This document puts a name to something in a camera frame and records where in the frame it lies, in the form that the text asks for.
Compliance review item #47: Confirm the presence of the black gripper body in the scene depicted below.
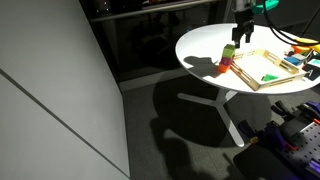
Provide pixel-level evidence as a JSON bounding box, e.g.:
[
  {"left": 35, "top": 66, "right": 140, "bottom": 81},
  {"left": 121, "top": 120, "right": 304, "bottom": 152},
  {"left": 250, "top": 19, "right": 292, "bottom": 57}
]
[{"left": 231, "top": 9, "right": 256, "bottom": 38}]

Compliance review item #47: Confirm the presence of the yellow cube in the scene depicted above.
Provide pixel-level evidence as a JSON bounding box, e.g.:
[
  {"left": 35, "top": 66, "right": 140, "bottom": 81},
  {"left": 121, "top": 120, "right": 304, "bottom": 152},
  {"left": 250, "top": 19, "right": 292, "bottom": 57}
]
[{"left": 222, "top": 43, "right": 237, "bottom": 59}]

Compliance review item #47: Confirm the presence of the orange cube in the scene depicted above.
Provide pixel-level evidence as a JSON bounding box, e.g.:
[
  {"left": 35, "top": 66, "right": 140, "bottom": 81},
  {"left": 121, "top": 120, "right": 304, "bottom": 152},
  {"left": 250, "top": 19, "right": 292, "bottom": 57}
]
[{"left": 217, "top": 63, "right": 232, "bottom": 74}]

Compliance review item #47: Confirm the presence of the blue cube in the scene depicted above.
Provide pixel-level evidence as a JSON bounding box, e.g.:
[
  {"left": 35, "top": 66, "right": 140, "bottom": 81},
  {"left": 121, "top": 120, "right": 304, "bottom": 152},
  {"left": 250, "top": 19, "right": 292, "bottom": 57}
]
[{"left": 284, "top": 55, "right": 302, "bottom": 67}]

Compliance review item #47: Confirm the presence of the grey cube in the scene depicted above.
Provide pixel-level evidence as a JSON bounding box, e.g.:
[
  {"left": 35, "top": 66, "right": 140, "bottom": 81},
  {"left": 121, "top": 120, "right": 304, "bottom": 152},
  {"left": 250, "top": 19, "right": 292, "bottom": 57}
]
[{"left": 293, "top": 53, "right": 307, "bottom": 62}]

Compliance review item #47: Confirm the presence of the wooden tray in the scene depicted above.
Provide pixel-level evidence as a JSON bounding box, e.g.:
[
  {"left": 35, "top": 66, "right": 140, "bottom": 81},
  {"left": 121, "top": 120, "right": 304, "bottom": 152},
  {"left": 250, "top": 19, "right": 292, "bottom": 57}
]
[{"left": 229, "top": 48, "right": 308, "bottom": 92}]

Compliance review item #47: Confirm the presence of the green triangle block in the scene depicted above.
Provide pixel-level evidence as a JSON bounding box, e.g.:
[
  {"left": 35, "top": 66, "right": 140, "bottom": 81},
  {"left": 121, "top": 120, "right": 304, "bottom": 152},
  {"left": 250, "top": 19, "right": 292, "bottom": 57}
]
[{"left": 260, "top": 73, "right": 279, "bottom": 82}]

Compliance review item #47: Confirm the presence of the yellow banana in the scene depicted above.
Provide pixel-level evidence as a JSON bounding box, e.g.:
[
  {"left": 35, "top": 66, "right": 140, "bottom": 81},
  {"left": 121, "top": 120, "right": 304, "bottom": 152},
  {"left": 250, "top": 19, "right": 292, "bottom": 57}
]
[{"left": 294, "top": 37, "right": 320, "bottom": 53}]

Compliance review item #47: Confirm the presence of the white box teal triangle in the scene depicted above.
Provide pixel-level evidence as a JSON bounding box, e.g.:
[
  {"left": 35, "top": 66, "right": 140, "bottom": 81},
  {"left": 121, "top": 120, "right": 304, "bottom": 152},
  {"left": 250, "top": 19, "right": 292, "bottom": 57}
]
[{"left": 306, "top": 58, "right": 320, "bottom": 68}]

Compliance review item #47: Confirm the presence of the white table base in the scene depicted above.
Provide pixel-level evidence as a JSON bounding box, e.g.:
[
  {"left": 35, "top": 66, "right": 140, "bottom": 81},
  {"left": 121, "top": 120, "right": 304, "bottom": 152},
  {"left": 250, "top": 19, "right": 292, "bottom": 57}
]
[{"left": 177, "top": 89, "right": 246, "bottom": 148}]

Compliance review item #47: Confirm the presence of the black spring clamp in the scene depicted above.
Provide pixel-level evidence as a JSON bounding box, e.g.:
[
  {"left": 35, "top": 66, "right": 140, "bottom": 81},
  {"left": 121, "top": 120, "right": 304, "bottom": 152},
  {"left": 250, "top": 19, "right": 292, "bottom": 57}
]
[{"left": 270, "top": 100, "right": 296, "bottom": 121}]

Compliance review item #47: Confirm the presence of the dark spring clamp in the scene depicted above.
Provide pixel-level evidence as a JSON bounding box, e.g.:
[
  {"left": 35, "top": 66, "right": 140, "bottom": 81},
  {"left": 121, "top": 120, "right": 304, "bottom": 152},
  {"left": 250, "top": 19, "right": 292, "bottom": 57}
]
[{"left": 237, "top": 119, "right": 261, "bottom": 144}]

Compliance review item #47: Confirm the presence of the purple spring clamp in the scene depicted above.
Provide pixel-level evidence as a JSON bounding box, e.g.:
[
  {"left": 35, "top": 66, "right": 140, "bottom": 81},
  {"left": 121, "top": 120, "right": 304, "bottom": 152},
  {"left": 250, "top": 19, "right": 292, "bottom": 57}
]
[{"left": 298, "top": 100, "right": 320, "bottom": 126}]

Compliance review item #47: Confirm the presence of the black perforated board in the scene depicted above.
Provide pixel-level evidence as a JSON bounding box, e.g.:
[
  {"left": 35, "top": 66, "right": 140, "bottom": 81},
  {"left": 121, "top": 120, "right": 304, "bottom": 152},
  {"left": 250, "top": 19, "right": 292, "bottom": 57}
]
[{"left": 276, "top": 121, "right": 320, "bottom": 180}]

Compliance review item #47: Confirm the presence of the black flat plate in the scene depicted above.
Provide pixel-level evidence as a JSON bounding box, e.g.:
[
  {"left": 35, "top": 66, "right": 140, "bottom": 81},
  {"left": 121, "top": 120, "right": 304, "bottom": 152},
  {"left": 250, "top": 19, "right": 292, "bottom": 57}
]
[{"left": 233, "top": 146, "right": 294, "bottom": 180}]

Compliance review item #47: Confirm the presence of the silver metal bar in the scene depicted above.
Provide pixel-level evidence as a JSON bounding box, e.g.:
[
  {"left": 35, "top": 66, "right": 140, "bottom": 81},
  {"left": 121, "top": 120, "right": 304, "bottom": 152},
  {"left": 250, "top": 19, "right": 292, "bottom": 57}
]
[{"left": 308, "top": 159, "right": 320, "bottom": 172}]

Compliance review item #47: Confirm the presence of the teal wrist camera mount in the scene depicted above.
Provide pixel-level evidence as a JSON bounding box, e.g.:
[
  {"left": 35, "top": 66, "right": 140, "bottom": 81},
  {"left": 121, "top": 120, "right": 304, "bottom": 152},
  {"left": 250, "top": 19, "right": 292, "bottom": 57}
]
[{"left": 251, "top": 0, "right": 280, "bottom": 15}]

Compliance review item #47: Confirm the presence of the silver metal rail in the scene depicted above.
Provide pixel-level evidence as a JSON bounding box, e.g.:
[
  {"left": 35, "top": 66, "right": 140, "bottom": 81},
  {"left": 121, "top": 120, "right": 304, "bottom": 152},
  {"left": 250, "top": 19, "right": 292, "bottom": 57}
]
[{"left": 89, "top": 0, "right": 219, "bottom": 23}]

